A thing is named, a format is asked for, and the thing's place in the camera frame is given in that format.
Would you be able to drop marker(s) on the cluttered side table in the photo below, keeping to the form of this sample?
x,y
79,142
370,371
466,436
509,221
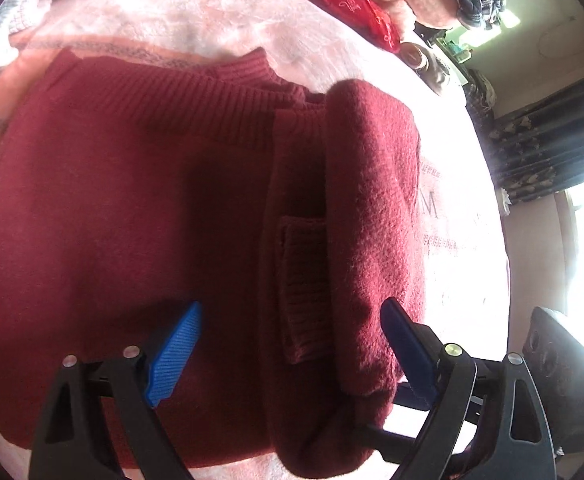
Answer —
x,y
459,47

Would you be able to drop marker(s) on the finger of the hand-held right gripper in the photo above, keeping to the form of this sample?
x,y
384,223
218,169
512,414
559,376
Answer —
x,y
391,437
414,399

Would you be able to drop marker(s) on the bright red cloth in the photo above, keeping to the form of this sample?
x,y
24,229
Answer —
x,y
351,5

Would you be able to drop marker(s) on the maroon knit sweater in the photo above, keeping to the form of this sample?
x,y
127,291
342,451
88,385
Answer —
x,y
122,210

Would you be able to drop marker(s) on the pink patterned bedsheet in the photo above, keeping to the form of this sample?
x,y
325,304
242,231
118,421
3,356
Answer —
x,y
461,260

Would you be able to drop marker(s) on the grey brown cloth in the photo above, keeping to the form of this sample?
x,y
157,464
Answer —
x,y
426,67

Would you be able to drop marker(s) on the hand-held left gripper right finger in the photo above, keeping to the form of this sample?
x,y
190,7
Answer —
x,y
411,355

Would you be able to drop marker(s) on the dark patterned curtain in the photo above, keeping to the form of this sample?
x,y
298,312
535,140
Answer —
x,y
546,150

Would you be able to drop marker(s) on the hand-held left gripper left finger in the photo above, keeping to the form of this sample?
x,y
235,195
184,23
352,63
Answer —
x,y
172,355

